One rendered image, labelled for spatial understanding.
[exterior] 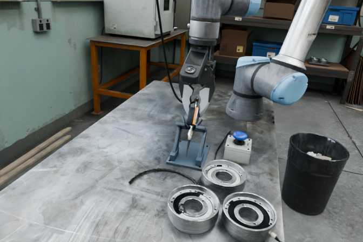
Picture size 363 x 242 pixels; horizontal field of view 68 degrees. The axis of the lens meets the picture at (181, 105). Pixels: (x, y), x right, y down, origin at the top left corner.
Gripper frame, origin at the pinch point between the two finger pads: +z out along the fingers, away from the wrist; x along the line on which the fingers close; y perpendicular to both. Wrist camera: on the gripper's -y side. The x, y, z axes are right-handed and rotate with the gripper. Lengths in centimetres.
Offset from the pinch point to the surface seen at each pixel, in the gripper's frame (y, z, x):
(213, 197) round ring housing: -21.3, 9.7, -9.6
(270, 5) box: 326, -34, -30
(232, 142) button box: 1.7, 7.7, -11.4
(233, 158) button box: -1.1, 11.0, -12.4
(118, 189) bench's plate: -22.0, 13.0, 11.9
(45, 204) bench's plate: -31.2, 13.3, 23.9
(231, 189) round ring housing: -17.3, 9.5, -13.1
